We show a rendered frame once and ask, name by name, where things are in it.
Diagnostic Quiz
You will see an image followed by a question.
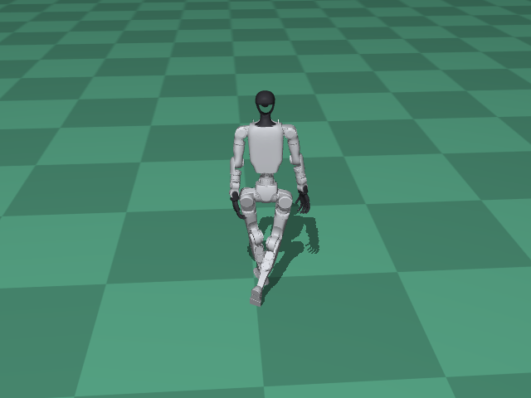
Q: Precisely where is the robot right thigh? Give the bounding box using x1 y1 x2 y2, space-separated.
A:
265 188 293 252

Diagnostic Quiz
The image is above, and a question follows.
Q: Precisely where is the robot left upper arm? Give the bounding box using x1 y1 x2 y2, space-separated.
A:
233 125 249 168

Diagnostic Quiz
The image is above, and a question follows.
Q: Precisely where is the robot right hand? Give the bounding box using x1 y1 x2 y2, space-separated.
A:
295 185 310 214

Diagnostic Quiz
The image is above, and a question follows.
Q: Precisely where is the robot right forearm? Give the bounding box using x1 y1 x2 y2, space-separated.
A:
294 154 308 192

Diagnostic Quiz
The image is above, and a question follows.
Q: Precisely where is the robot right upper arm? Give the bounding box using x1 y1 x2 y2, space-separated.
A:
282 124 300 165

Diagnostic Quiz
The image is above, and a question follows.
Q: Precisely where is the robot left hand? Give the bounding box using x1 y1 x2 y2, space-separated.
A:
230 192 246 219

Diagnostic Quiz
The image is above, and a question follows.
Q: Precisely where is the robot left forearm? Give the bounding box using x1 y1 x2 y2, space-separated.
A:
229 158 241 198

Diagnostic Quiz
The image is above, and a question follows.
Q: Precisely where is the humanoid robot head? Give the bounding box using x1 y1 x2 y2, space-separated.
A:
255 90 276 127

